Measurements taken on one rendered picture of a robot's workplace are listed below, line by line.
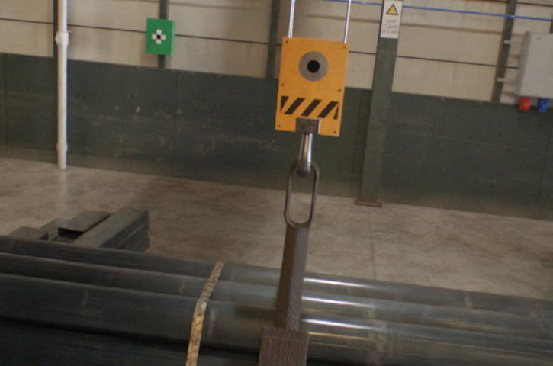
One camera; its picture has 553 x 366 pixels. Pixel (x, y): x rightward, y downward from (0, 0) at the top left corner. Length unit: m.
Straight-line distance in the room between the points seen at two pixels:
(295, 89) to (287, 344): 0.82
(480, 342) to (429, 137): 6.21
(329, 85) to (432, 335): 0.88
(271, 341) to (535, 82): 6.52
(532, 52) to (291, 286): 6.39
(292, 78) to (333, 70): 0.13
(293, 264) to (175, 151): 6.53
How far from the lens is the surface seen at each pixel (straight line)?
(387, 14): 7.74
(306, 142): 1.96
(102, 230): 5.26
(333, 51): 1.91
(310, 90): 1.93
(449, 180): 8.34
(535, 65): 8.07
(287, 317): 2.01
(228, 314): 2.03
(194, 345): 2.04
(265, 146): 8.19
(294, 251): 2.06
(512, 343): 2.14
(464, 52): 8.23
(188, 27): 8.36
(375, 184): 8.04
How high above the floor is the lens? 2.42
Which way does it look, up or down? 14 degrees down
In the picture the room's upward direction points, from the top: 5 degrees clockwise
